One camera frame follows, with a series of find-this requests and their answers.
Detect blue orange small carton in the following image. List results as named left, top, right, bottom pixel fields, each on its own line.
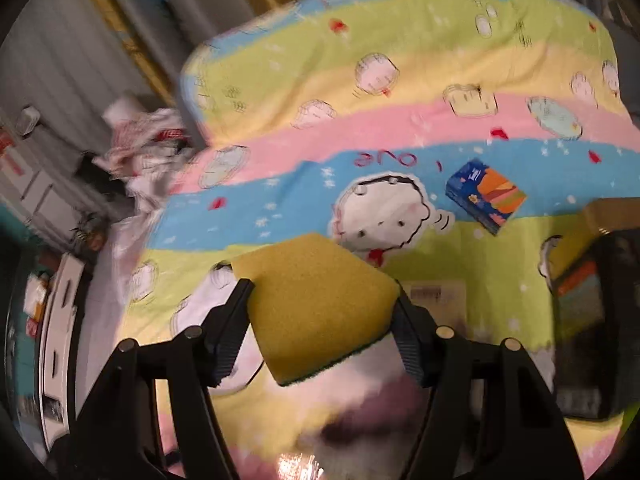
left=445, top=159, right=529, bottom=237

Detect white plastic bag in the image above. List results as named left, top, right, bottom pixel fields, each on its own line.
left=107, top=205, right=169, bottom=311

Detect grey curtain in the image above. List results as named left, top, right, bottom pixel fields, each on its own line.
left=0, top=0, right=261, bottom=131

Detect white cabinet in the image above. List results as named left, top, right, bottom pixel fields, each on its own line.
left=39, top=252, right=87, bottom=453

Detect cream flat cardboard package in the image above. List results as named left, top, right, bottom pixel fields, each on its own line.
left=400, top=280, right=469, bottom=332

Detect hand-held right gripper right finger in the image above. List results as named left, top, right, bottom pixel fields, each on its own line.
left=394, top=296, right=586, bottom=480

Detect black and yellow box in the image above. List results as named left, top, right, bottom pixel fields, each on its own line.
left=547, top=199, right=640, bottom=422

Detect cartoon printed striped blanket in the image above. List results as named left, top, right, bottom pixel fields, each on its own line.
left=115, top=0, right=640, bottom=480

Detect yellow green sponge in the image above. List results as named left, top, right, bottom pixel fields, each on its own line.
left=231, top=232, right=402, bottom=387

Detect pile of clothes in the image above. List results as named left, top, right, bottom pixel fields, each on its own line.
left=92, top=92, right=202, bottom=211

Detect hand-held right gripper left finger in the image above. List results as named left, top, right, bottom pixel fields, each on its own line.
left=65, top=279, right=257, bottom=480

